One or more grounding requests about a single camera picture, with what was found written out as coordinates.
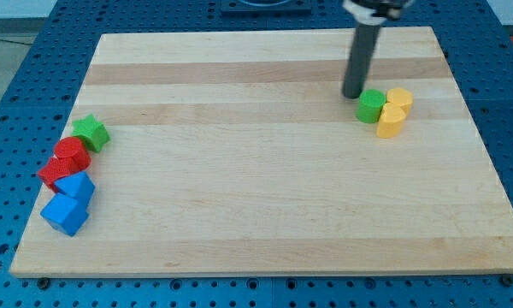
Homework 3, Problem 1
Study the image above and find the yellow half-round block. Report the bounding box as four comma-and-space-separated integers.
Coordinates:
376, 103, 406, 139

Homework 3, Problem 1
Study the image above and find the blue cube block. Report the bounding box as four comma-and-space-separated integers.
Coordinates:
40, 193, 89, 236

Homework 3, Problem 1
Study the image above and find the blue triangle block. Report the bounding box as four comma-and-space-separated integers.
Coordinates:
55, 171, 95, 209

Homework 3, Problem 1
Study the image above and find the wooden board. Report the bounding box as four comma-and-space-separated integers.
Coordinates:
10, 27, 513, 278

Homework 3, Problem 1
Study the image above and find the green star block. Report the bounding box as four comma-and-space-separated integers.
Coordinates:
71, 114, 110, 153

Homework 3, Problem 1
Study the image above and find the green cylinder block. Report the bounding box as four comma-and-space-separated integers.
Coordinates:
356, 89, 386, 123

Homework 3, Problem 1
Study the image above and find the red hexagon block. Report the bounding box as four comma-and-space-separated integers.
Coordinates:
37, 157, 80, 193

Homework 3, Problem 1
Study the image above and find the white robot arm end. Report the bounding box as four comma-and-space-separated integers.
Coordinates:
342, 0, 415, 26

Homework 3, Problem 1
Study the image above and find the grey pusher rod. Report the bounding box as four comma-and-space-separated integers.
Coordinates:
342, 23, 381, 99

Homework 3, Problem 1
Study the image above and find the yellow hexagon block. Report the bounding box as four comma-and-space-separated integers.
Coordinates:
386, 87, 414, 116

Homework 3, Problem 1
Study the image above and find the red cylinder block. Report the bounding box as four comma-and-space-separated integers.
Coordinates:
54, 137, 91, 170

